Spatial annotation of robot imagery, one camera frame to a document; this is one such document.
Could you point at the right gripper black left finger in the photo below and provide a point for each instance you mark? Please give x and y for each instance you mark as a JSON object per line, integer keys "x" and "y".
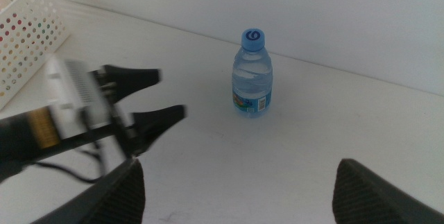
{"x": 118, "y": 199}

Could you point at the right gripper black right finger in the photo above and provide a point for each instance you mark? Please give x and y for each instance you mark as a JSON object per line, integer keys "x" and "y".
{"x": 364, "y": 199}

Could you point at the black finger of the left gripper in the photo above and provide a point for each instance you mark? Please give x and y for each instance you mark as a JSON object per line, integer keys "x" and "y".
{"x": 132, "y": 76}
{"x": 156, "y": 121}

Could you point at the small water bottle blue cap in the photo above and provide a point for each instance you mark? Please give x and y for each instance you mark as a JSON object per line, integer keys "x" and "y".
{"x": 251, "y": 78}

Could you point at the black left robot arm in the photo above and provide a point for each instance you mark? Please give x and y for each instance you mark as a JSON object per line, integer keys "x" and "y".
{"x": 17, "y": 140}

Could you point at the white perforated plastic basket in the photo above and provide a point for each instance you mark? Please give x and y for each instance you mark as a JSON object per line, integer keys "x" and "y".
{"x": 24, "y": 33}

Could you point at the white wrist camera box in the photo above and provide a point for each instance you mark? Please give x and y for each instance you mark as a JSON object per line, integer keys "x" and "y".
{"x": 74, "y": 92}

